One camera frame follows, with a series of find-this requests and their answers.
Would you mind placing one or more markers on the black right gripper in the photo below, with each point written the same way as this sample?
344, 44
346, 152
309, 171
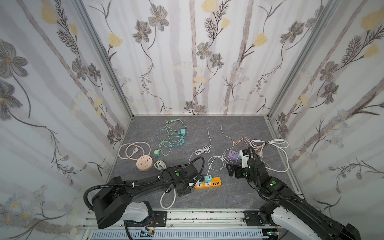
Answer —
240, 170

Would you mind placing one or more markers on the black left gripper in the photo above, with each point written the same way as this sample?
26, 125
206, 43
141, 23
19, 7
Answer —
186, 187

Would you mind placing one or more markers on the purple power strip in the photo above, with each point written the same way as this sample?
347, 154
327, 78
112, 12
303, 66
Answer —
235, 157

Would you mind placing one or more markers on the orange power strip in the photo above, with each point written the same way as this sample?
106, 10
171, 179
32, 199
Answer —
214, 183

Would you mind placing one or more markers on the teal USB charger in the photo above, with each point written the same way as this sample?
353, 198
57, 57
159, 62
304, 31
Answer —
207, 179
182, 132

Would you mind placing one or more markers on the light green USB charger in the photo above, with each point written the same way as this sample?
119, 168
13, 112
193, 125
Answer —
156, 154

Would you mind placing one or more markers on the round beige power strip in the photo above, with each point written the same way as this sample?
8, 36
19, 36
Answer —
144, 163

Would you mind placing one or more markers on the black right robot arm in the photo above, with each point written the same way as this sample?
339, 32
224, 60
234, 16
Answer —
283, 207

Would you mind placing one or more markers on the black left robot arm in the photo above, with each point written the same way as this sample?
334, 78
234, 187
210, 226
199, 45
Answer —
109, 201

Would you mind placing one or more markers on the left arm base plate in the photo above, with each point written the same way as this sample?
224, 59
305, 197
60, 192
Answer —
150, 218

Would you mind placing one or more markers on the aluminium rail frame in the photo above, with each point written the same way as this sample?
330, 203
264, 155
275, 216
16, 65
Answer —
179, 224

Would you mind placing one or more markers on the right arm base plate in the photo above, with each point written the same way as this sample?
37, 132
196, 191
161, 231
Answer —
253, 218

